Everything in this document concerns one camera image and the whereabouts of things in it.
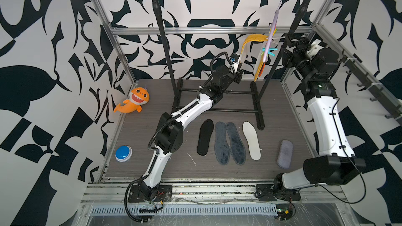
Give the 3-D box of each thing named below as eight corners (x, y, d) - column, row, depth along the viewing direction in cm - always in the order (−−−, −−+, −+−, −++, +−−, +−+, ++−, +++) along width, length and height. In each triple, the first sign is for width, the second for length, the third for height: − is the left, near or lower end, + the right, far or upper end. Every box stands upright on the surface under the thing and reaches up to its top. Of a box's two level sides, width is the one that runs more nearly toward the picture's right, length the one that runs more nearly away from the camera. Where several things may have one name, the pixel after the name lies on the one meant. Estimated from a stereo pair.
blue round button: (114, 161, 86) (112, 160, 83) (119, 147, 91) (117, 145, 88) (130, 161, 86) (128, 160, 83) (134, 147, 91) (132, 145, 88)
